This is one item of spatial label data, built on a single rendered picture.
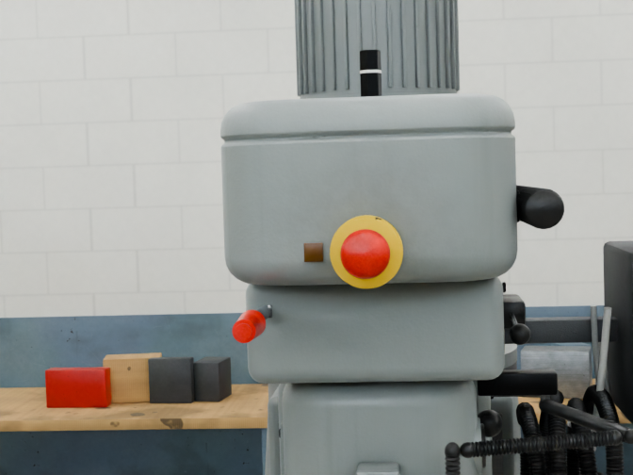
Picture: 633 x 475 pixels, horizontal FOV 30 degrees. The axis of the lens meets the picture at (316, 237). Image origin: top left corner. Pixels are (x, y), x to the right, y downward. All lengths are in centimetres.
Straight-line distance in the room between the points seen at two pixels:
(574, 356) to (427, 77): 364
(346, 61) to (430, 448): 47
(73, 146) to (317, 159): 467
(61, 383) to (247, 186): 415
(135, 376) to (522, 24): 231
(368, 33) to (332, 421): 47
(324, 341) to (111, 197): 452
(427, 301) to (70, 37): 467
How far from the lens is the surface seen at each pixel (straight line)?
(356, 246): 94
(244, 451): 560
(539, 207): 102
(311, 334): 109
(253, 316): 98
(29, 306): 573
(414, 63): 138
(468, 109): 99
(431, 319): 109
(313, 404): 115
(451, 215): 99
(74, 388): 510
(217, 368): 504
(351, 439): 115
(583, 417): 118
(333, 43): 138
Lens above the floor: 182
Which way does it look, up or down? 3 degrees down
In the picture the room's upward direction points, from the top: 2 degrees counter-clockwise
